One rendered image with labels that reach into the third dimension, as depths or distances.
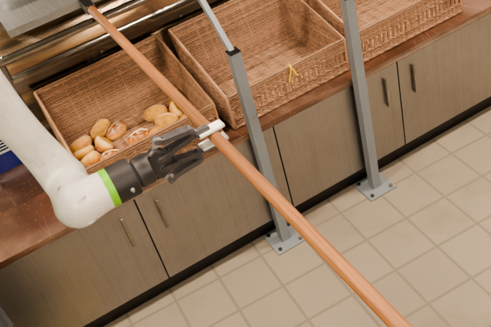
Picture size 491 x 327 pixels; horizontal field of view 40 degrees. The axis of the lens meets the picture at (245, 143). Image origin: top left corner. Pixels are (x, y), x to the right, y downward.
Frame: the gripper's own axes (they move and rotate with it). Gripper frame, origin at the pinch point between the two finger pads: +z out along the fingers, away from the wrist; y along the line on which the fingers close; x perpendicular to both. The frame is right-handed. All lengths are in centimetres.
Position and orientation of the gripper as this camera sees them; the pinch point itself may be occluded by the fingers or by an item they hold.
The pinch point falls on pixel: (212, 135)
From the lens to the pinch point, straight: 160.6
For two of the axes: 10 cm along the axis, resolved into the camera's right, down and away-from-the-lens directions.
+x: 4.7, 4.6, -7.5
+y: 2.2, 7.7, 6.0
